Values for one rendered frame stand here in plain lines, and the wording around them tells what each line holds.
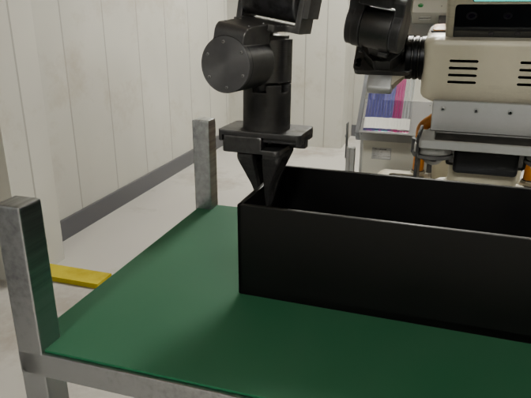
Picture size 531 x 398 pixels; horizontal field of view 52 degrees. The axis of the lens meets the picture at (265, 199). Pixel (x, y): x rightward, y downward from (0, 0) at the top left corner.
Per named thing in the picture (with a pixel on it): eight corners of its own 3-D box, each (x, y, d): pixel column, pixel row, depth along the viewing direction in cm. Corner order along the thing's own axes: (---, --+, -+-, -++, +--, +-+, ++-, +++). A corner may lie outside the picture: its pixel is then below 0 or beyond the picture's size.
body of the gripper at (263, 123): (299, 152, 62) (301, 86, 59) (216, 144, 65) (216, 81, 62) (313, 140, 68) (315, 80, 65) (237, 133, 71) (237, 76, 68)
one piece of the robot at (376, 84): (373, 80, 120) (375, 28, 115) (397, 82, 118) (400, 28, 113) (366, 93, 111) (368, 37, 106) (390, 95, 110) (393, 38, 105)
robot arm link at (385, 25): (404, 30, 105) (377, 24, 107) (402, -5, 96) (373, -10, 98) (387, 70, 103) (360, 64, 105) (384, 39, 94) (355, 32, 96)
